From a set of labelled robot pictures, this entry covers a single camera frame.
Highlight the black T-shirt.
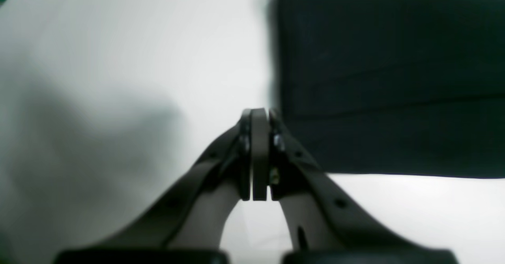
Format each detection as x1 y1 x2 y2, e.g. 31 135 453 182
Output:
270 0 505 178

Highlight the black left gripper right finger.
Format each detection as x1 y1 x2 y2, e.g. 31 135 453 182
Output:
269 109 458 264

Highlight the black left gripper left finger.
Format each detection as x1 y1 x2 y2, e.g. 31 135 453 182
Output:
53 108 262 264

